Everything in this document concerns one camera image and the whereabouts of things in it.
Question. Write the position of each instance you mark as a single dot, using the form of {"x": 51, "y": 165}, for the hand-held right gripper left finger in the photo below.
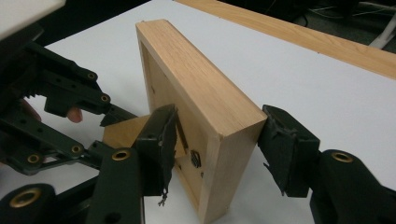
{"x": 124, "y": 186}

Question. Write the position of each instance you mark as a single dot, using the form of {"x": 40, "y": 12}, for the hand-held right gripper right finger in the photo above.
{"x": 342, "y": 193}

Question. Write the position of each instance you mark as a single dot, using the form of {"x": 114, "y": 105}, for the wooden picture frame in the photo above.
{"x": 199, "y": 77}

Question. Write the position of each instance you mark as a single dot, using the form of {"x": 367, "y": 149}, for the white metal desk frame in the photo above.
{"x": 386, "y": 34}

